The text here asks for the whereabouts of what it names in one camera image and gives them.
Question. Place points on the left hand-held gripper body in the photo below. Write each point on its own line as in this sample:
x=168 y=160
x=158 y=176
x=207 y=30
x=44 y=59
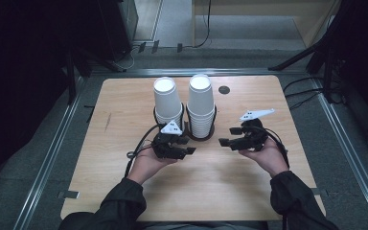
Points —
x=166 y=145

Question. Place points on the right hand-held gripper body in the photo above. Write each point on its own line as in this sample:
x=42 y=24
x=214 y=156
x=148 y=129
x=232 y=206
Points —
x=255 y=135

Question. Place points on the single white paper cup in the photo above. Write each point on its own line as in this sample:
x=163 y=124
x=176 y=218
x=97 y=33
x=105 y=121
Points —
x=200 y=92

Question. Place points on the person's left hand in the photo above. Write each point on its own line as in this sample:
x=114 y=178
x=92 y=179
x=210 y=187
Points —
x=147 y=166

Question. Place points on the person's right hand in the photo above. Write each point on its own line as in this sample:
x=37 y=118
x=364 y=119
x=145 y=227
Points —
x=273 y=159

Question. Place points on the black round table grommet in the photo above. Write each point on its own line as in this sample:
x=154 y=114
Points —
x=224 y=89

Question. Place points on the person's grey trousers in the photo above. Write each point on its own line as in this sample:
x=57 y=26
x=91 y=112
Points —
x=204 y=226

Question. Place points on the black metal stand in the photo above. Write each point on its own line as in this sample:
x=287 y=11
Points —
x=73 y=73

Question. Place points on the black tripod stand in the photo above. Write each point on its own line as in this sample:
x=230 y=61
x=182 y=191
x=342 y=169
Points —
x=332 y=41

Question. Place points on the light wooden furniture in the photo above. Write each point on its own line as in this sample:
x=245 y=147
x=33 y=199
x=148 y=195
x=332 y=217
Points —
x=268 y=8

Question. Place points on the black cabinet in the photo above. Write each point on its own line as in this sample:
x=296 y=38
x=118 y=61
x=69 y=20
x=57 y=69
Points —
x=116 y=25

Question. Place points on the metal floor rail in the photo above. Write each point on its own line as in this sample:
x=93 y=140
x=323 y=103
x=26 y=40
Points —
x=204 y=71
x=351 y=153
x=48 y=163

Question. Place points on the grey metal bracket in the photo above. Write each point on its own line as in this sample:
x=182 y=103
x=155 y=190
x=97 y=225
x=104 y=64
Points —
x=68 y=194
x=319 y=192

